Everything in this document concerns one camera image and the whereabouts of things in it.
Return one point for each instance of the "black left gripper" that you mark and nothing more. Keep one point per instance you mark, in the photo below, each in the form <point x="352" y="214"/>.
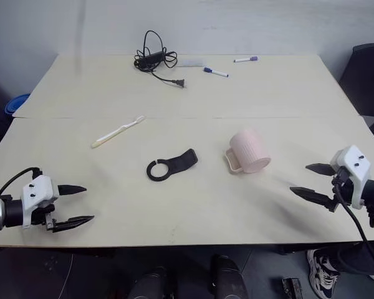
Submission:
<point x="47" y="215"/>

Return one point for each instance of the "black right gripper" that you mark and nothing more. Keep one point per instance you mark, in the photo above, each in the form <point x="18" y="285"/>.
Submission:
<point x="344" y="191"/>

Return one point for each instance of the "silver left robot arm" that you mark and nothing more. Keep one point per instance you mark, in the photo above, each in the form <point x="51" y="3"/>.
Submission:
<point x="6" y="212"/>

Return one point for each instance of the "pink ribbed cup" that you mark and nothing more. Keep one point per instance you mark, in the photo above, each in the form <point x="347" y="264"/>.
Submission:
<point x="252" y="149"/>

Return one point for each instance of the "white toothbrush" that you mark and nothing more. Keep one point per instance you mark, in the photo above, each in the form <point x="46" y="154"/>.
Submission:
<point x="115" y="132"/>

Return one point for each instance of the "person's dark trouser leg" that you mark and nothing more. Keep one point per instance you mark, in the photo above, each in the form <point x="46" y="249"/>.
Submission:
<point x="361" y="258"/>

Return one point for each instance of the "black and white sneaker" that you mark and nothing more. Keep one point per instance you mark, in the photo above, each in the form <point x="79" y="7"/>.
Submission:
<point x="322" y="271"/>

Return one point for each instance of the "small black floor object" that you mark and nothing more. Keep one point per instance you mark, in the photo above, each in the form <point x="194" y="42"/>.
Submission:
<point x="292" y="288"/>

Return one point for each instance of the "dark rounded shape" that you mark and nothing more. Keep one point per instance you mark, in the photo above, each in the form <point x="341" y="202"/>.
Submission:
<point x="229" y="277"/>
<point x="151" y="285"/>

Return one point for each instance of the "black chair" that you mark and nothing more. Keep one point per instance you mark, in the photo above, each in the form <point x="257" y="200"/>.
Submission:
<point x="366" y="78"/>

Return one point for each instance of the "blue plastic bucket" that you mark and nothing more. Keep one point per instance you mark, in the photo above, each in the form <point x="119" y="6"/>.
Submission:
<point x="16" y="104"/>

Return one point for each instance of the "white marker purple cap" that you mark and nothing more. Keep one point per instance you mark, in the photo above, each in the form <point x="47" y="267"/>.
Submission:
<point x="246" y="59"/>

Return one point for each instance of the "white marker blue cap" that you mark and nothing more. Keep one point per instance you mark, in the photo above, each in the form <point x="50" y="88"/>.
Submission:
<point x="216" y="72"/>

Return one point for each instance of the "translucent white eraser block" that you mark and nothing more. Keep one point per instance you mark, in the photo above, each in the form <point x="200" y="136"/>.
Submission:
<point x="190" y="62"/>

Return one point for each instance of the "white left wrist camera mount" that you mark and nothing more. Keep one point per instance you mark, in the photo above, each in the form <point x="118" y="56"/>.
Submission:
<point x="39" y="188"/>

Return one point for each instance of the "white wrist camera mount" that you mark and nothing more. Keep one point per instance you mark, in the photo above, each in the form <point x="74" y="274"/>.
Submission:
<point x="39" y="188"/>
<point x="356" y="169"/>

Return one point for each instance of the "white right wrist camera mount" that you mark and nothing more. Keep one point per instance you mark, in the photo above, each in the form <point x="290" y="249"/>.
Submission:
<point x="356" y="169"/>

